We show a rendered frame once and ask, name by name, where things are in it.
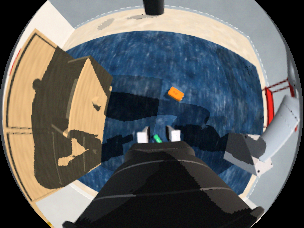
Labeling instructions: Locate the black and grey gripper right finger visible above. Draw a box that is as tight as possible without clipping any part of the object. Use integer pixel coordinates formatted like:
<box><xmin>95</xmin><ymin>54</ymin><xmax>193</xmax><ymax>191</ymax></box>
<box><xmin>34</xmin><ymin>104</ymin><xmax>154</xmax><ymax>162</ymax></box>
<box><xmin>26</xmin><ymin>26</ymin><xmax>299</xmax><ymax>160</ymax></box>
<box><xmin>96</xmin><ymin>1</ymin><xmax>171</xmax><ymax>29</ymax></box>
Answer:
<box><xmin>165</xmin><ymin>125</ymin><xmax>180</xmax><ymax>142</ymax></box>

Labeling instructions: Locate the orange rectangular block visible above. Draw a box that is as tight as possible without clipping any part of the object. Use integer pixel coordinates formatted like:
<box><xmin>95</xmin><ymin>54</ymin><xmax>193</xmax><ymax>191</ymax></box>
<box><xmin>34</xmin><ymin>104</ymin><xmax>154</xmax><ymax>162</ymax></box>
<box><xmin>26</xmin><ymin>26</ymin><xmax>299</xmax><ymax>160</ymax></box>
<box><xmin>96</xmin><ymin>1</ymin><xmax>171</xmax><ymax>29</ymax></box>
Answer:
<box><xmin>168</xmin><ymin>87</ymin><xmax>184</xmax><ymax>102</ymax></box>

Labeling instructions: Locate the small wooden chest of drawers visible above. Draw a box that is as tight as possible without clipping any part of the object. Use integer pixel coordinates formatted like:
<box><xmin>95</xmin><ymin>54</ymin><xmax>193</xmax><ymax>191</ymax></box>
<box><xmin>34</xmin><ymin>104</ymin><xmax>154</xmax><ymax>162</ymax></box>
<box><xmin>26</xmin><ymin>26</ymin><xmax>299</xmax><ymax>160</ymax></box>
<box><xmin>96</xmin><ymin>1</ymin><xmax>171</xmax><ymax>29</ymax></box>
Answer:
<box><xmin>3</xmin><ymin>28</ymin><xmax>101</xmax><ymax>204</ymax></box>

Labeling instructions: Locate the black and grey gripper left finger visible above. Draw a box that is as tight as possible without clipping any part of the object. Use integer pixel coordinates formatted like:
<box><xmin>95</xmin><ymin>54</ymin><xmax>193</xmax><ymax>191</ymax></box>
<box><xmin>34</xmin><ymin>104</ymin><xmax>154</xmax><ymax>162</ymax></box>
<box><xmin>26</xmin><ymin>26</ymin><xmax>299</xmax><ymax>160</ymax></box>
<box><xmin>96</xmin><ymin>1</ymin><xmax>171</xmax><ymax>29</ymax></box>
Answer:
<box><xmin>137</xmin><ymin>126</ymin><xmax>150</xmax><ymax>143</ymax></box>

